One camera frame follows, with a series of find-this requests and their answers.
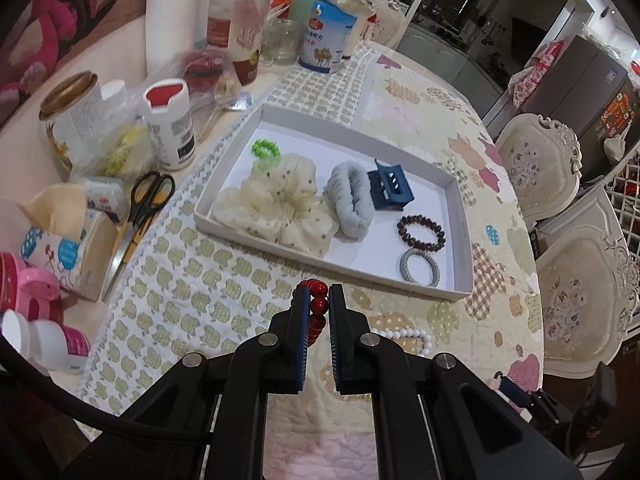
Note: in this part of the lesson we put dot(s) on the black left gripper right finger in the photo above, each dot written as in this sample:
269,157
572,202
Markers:
366,363

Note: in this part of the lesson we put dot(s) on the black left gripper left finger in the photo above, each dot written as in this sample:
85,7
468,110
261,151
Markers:
273,362

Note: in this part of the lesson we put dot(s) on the cream dotted fabric scrunchie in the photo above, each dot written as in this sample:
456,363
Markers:
279,201

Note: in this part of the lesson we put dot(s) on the light blue fluffy scrunchie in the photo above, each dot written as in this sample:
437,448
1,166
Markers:
348,191

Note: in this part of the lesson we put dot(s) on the dark blue hair claw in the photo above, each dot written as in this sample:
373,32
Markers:
389,188

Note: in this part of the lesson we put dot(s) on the white shallow cardboard tray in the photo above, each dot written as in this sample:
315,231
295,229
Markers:
322,194

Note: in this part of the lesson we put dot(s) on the tissue pack with tissue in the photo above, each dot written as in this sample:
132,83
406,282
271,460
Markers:
73,232

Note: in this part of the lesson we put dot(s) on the cream ornate chair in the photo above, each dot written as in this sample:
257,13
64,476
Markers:
543,159
589,286

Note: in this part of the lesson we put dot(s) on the pink plastic toy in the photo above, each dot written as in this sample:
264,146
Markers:
32,292

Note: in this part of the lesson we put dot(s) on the white bottle red cap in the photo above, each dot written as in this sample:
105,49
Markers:
166,110

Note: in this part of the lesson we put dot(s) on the red item in plastic bag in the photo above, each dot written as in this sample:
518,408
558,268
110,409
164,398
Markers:
209,75

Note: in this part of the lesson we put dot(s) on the blue white milk powder can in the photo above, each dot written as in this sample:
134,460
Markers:
325,37

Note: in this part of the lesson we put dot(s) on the small clear glass jar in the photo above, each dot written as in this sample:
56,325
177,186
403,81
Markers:
282,42

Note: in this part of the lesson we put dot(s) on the gold lid glass jar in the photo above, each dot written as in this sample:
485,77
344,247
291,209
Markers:
69,115

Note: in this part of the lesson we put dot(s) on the yellow lid plastic jar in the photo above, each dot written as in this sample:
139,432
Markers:
236,27

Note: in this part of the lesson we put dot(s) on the white paper towel roll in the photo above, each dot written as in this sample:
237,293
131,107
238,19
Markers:
169,30

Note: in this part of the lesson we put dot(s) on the black handled scissors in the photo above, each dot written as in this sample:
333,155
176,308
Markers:
148,197

